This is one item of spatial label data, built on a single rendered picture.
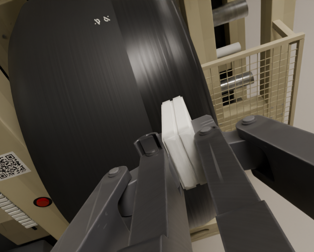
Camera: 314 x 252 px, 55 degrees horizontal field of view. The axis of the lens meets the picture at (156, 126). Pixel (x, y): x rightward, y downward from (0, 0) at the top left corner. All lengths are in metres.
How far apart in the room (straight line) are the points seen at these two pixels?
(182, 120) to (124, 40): 0.32
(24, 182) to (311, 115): 1.94
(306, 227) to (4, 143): 1.55
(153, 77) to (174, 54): 0.05
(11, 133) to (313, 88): 2.19
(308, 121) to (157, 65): 1.91
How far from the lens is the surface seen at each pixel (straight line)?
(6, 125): 0.66
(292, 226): 1.85
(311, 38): 3.03
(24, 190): 0.81
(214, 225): 0.90
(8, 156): 0.72
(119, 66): 0.45
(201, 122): 0.16
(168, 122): 0.16
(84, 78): 0.46
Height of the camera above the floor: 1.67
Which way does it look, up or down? 45 degrees down
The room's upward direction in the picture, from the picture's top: 19 degrees counter-clockwise
